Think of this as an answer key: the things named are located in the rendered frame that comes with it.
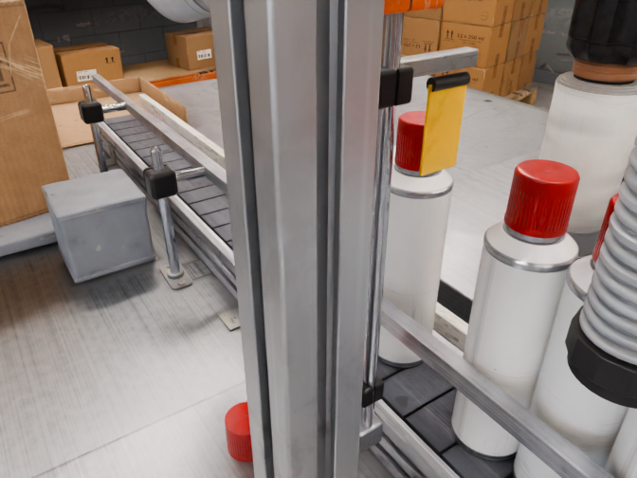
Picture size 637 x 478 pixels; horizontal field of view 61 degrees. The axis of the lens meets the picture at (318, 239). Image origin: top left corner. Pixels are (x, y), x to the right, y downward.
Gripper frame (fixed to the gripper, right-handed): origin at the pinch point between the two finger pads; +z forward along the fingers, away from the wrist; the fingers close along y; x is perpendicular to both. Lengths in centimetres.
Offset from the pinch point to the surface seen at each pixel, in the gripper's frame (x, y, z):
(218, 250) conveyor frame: 10.9, -5.5, 3.3
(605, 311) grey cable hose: -38.5, -11.6, -3.1
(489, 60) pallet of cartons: 196, 258, -18
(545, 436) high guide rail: -30.0, -4.2, 8.9
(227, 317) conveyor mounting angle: 6.4, -7.9, 9.5
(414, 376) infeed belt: -15.0, -0.8, 12.2
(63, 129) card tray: 75, -10, -16
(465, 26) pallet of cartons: 205, 251, -41
